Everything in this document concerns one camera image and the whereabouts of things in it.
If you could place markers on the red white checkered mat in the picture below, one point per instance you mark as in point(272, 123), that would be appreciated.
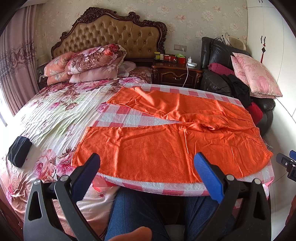
point(114, 115)

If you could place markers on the pink patterned curtain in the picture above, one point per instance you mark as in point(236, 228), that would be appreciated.
point(18, 59)

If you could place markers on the black clothes on armchair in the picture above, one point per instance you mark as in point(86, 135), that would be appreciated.
point(239, 90)

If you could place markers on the maroon cloth on armchair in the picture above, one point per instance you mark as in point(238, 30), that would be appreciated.
point(220, 69)

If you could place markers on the blue jeans legs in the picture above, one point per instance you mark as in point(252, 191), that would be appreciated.
point(137, 215)

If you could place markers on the white wardrobe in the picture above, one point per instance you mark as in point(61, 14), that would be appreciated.
point(279, 58)

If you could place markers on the folded floral quilt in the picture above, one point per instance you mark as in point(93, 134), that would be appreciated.
point(96, 63)

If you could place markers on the pink floral cushion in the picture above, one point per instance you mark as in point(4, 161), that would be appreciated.
point(256, 76)

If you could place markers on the black pouch on bed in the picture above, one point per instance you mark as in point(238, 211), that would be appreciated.
point(19, 150)

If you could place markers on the tufted leather headboard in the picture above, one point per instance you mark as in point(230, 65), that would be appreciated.
point(100, 27)

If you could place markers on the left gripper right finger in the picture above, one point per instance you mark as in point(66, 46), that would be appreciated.
point(243, 212)

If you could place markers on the pink floral pillow stack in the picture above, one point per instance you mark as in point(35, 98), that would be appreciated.
point(55, 70)

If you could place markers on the red chinese knot ornament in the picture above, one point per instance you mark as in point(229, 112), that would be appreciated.
point(262, 41)

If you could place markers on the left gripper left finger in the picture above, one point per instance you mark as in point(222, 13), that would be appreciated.
point(41, 219)

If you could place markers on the orange pants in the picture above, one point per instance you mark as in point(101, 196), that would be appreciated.
point(223, 132)

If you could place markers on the dark wood nightstand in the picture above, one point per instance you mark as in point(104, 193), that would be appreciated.
point(173, 74)

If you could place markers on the floral bed sheet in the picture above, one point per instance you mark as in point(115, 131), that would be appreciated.
point(54, 120)

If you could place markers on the black leather armchair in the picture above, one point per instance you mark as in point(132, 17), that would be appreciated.
point(214, 51)

